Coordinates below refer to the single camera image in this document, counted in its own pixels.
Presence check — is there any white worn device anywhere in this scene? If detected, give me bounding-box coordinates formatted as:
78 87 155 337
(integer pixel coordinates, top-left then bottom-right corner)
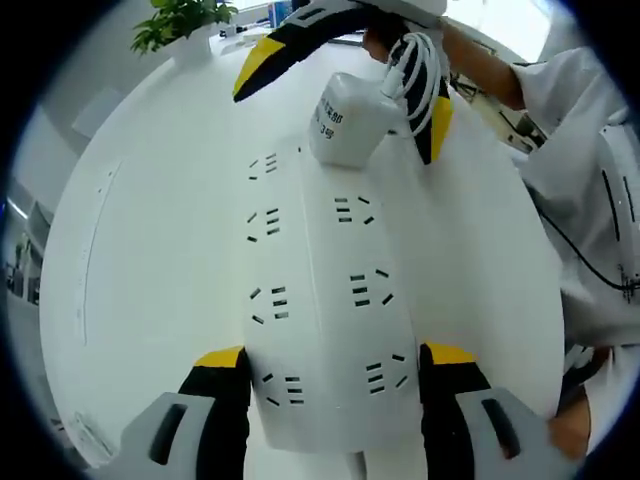
597 122 640 284

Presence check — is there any green potted plant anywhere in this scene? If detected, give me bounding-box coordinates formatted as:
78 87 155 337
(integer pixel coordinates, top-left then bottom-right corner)
130 0 240 64

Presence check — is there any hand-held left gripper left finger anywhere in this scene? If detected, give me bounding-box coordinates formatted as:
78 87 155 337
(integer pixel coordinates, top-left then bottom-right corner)
119 344 251 480

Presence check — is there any person in white coat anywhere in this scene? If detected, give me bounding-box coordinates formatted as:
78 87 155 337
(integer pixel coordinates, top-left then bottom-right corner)
514 47 640 451

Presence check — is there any black worn device cable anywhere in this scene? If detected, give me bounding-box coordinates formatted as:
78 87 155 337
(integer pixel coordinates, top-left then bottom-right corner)
524 184 639 292

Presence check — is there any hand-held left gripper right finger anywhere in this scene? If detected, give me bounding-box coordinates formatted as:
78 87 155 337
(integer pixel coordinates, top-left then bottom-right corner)
418 341 551 480

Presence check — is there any white charger cable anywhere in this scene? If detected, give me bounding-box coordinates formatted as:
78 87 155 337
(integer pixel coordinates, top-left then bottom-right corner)
382 31 442 137

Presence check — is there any white charger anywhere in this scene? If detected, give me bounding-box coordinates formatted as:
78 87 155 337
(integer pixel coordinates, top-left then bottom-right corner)
308 71 399 168

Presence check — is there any blue box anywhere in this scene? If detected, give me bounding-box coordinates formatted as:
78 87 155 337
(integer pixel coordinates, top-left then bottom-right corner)
267 0 297 29

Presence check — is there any white power strip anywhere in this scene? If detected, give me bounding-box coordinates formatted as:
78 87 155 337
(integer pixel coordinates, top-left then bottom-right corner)
242 144 424 454

